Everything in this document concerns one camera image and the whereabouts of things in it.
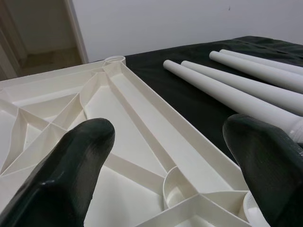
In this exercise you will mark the white plastic table top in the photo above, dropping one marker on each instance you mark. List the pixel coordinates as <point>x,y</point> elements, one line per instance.
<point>142,106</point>

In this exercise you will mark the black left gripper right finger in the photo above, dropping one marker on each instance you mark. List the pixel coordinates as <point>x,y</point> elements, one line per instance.
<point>272,170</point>

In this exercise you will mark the black table cloth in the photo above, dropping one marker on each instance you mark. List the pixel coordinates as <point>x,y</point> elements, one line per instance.
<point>201,99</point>

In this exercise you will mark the white tapered plastic table leg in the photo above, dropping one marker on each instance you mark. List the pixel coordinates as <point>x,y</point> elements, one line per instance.
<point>236,80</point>
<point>213,86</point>
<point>260,68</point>
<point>272,63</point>

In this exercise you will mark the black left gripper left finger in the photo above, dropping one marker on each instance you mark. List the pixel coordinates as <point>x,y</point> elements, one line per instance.
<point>66,177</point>

